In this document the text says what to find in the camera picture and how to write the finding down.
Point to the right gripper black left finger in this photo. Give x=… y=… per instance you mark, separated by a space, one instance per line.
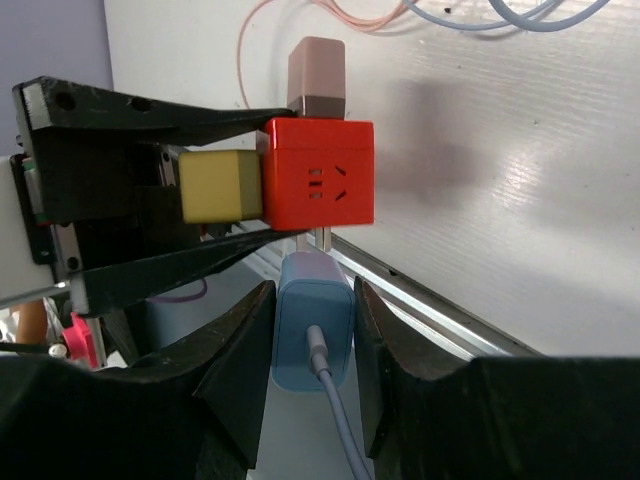
x=192 y=410

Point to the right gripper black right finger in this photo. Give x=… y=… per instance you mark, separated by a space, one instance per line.
x=427 y=414

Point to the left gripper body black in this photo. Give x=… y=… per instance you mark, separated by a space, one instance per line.
x=121 y=201

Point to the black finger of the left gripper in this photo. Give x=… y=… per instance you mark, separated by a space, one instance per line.
x=102 y=290
x=79 y=113

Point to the yellow plug adapter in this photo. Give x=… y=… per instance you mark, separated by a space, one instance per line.
x=220 y=186

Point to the blue plug adapter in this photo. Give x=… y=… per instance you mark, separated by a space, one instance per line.
x=313 y=294

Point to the red cube socket adapter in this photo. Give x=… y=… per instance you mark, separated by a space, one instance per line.
x=317 y=173

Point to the brown plug adapter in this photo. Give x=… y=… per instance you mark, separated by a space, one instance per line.
x=317 y=78

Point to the aluminium front rail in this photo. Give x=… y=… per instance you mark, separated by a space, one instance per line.
x=443 y=323

